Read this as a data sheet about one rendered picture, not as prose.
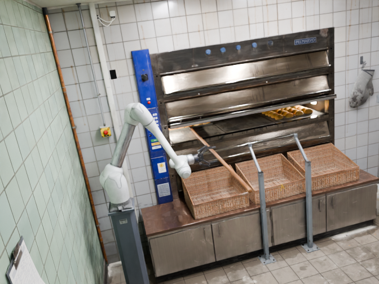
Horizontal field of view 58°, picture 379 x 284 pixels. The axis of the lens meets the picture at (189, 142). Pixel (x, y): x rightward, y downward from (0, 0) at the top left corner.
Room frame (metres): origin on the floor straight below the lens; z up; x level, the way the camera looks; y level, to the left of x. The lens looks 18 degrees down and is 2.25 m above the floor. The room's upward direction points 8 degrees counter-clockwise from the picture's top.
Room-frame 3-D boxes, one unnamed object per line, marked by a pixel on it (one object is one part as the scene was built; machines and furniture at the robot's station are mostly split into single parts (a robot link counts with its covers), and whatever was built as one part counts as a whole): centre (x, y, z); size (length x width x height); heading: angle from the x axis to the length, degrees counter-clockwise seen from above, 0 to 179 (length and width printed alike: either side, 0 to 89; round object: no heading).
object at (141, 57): (4.19, 0.51, 1.07); 1.93 x 0.16 x 2.15; 11
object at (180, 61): (3.50, -0.69, 1.99); 1.80 x 0.08 x 0.21; 101
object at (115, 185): (2.49, 0.62, 1.17); 0.18 x 0.16 x 0.22; 27
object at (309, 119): (3.50, -0.69, 1.16); 1.80 x 0.06 x 0.04; 101
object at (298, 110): (4.02, -1.18, 1.21); 0.61 x 0.48 x 0.06; 11
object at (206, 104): (3.48, -0.69, 1.54); 1.79 x 0.11 x 0.19; 101
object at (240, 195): (3.10, -0.17, 0.72); 0.56 x 0.49 x 0.28; 101
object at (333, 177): (3.33, -1.36, 0.72); 0.56 x 0.49 x 0.28; 101
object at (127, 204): (2.46, 0.61, 1.03); 0.22 x 0.18 x 0.06; 7
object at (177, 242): (3.17, -0.64, 0.29); 2.42 x 0.56 x 0.58; 101
